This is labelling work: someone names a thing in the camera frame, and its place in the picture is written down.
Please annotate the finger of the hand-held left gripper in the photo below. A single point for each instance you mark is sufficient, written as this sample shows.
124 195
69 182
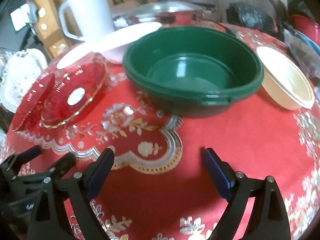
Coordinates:
62 163
22 156

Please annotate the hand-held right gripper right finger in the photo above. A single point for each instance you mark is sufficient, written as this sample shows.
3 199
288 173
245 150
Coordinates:
217 177

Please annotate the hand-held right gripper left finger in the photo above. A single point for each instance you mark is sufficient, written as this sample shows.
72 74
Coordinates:
98 177

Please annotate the large red glass plate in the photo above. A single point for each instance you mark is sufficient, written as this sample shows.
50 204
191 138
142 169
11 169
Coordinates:
82 80

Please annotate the green rimmed plate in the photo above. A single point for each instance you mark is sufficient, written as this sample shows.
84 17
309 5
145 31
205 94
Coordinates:
190 67

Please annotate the cream bowl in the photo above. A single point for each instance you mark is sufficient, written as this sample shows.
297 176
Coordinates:
287 80

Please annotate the large white plate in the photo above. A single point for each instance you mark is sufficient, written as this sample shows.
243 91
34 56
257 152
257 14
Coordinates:
125 36

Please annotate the red floral tablecloth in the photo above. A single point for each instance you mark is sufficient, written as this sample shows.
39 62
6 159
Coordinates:
250 142

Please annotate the white floral chair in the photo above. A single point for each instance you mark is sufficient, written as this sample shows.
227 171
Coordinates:
20 80

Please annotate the small white plate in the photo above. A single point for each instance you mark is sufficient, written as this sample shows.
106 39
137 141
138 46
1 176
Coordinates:
75 55

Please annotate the white jug with grey rim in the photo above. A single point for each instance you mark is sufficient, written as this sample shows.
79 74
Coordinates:
87 10

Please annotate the black crumpled bag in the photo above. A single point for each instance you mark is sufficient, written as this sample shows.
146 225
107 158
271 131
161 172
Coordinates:
250 16

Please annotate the glass wok lid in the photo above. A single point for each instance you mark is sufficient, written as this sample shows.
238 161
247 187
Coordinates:
162 8

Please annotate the red plastic tub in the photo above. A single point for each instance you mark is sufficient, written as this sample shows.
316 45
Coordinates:
303 21

